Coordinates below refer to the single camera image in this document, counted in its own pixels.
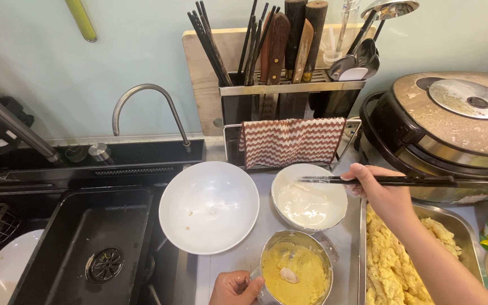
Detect dark round wooden knife handle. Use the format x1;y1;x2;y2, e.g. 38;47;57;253
284;0;308;80

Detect sink drain strainer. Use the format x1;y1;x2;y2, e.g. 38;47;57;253
85;247;125;285

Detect steel tray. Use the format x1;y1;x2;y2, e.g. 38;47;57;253
358;199;488;305

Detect black steel utensil holder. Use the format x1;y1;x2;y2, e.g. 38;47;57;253
219;68;367;126

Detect bundle of dark chopsticks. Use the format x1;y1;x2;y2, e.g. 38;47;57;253
186;0;281;87

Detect steel cloth rack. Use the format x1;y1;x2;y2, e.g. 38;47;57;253
223;119;362;171

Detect thick steel faucet pipe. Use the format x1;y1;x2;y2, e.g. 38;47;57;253
0;80;64;167

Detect steel bowl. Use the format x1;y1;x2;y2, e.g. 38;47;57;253
250;230;334;305

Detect brown white striped cloth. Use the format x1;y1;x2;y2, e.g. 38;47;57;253
238;117;347;169

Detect brown riveted knife handle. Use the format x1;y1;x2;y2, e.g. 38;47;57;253
267;12;291;85

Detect clear plastic cup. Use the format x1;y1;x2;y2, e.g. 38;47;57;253
323;0;361;67

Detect white batter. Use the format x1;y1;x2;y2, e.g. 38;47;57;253
277;183;348;229

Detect pale raw meat piece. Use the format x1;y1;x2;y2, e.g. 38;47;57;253
280;267;300;284

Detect group of steel spoons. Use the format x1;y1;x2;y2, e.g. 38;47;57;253
327;38;381;81

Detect steel knob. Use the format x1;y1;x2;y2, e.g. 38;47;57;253
88;142;114;165

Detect yellow-green handle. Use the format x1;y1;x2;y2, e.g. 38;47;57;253
64;0;98;43

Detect person's left hand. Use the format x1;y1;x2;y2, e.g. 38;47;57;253
209;270;266;305

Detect steel ladle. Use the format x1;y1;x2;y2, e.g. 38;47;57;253
346;0;420;56

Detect light wooden knife handle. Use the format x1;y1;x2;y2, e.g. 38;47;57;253
292;19;315;84

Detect black sink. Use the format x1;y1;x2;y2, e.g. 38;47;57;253
8;186;156;305

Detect white spoon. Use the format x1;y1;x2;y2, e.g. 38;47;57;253
337;67;369;82

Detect dark round knob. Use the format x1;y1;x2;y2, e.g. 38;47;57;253
65;145;88;164

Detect wooden cutting board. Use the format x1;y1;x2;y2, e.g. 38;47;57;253
182;23;377;137

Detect white plate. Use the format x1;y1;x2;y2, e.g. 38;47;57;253
0;229;45;305

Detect large empty white bowl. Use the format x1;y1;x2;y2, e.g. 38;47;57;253
158;161;260;256

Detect curved steel faucet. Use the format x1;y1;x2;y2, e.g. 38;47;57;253
112;83;192;153

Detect pair of black chopsticks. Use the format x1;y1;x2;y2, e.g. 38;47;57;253
298;175;457;188

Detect worn electric cooker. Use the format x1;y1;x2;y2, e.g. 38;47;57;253
358;71;488;205

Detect white bowl with batter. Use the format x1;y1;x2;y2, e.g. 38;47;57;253
271;163;349;233

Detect yellow breadcrumbs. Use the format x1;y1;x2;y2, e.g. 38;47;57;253
262;241;330;305

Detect heap of breaded meat pieces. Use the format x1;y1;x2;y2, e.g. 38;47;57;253
365;203;463;305

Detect person's right hand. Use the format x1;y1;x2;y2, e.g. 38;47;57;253
341;163;415;222

